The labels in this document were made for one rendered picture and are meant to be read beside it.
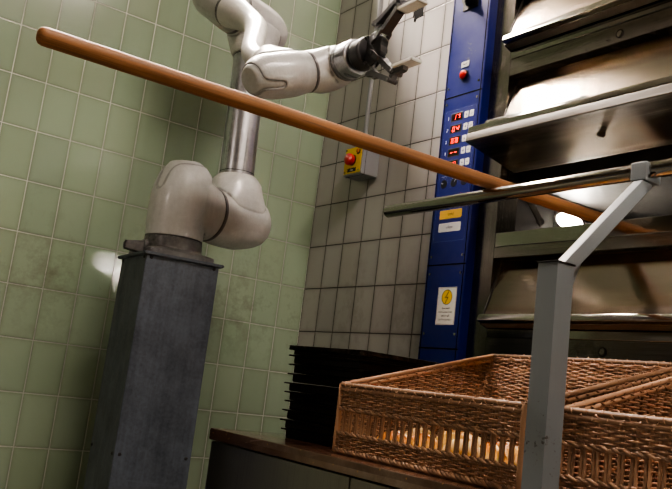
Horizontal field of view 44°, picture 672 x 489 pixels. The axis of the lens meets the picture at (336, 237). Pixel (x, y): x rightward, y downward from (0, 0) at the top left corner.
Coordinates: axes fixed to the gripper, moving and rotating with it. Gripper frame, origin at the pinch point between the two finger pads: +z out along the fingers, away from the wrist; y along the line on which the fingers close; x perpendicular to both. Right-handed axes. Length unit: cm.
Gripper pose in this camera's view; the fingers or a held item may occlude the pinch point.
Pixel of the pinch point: (416, 31)
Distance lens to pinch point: 184.6
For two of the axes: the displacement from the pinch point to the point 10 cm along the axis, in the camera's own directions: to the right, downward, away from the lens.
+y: -1.2, 9.8, -1.9
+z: 5.8, -0.9, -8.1
